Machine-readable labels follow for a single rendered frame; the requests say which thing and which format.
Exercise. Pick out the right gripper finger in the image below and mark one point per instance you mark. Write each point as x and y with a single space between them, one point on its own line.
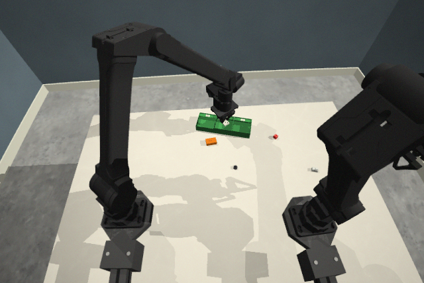
415 153
411 166

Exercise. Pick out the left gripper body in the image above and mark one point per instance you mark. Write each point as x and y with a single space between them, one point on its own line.
225 109

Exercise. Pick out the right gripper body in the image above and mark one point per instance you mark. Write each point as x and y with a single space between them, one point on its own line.
420 150

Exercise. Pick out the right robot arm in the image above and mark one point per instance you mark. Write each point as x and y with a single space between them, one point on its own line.
358 146

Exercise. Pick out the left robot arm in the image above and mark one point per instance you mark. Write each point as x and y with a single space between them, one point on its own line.
117 51

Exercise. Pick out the orange nine-volt battery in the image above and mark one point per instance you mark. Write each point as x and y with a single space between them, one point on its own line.
211 141

